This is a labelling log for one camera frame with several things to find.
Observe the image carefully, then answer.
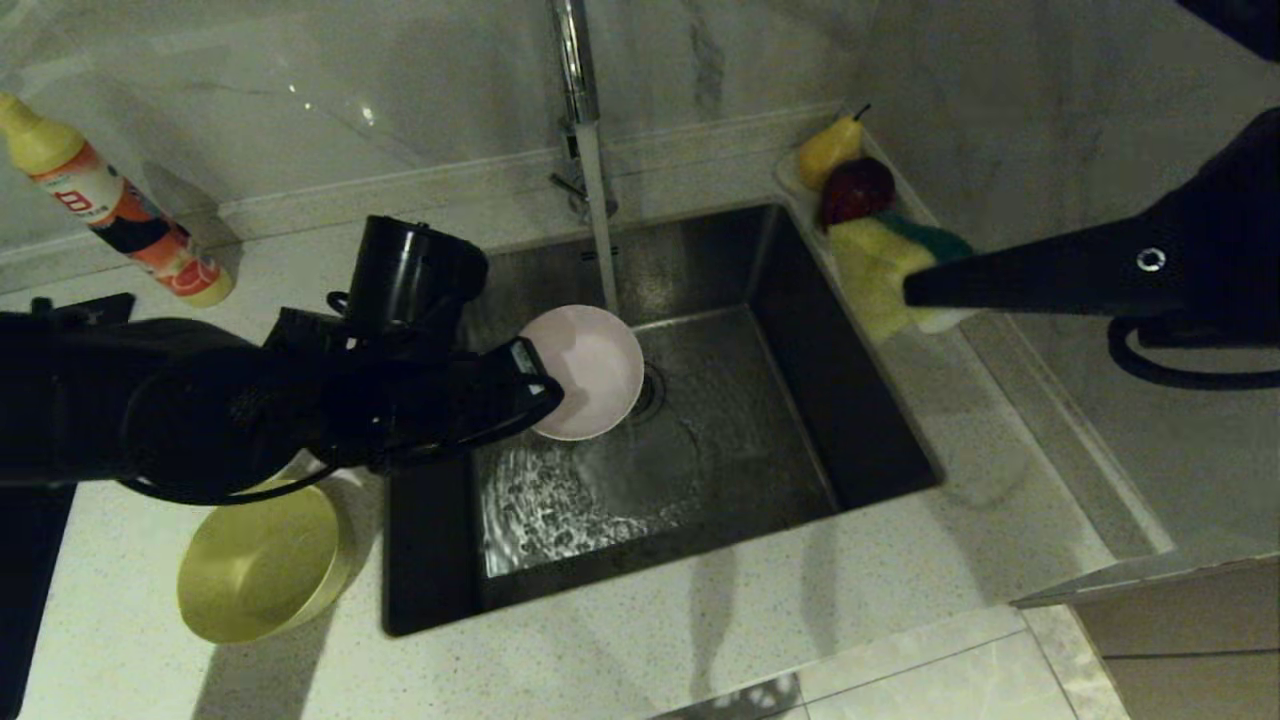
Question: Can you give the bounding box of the stainless steel sink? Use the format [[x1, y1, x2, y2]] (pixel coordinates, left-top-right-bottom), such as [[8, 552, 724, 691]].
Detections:
[[383, 203, 944, 638]]

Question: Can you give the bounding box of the pink plastic bowl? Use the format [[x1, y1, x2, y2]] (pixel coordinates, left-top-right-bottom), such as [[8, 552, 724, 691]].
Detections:
[[518, 305, 646, 441]]

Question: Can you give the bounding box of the metal sink drain strainer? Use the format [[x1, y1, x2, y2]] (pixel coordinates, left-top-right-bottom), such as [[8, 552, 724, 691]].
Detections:
[[630, 362, 667, 421]]

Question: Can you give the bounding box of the yellow plastic bowl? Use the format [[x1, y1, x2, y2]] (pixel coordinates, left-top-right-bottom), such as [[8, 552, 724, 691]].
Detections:
[[178, 478, 353, 644]]

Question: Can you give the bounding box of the chrome faucet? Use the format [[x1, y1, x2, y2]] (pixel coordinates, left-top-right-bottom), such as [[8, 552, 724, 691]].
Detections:
[[550, 0, 621, 226]]

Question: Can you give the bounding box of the black induction cooktop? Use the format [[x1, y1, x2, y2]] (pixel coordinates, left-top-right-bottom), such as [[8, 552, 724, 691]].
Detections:
[[0, 293, 136, 720]]

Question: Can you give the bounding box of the dark red apple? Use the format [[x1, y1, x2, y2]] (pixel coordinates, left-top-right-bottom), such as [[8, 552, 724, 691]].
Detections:
[[820, 157, 896, 226]]

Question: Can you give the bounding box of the yellow detergent bottle red label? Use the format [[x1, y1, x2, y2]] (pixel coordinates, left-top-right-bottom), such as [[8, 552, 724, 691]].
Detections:
[[0, 92, 236, 309]]

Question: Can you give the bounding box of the small white dish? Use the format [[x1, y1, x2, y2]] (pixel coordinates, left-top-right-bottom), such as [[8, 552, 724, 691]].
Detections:
[[775, 150, 936, 263]]

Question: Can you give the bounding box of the yellow pear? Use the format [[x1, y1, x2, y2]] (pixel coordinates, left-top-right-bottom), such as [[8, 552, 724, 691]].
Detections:
[[797, 105, 869, 191]]

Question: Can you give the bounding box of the yellow and green sponge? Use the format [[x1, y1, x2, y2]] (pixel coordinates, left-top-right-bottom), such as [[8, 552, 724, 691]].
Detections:
[[828, 212, 976, 346]]

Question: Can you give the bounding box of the light wooden cabinet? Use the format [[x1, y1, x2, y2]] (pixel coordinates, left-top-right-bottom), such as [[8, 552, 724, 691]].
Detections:
[[1005, 550, 1280, 720]]

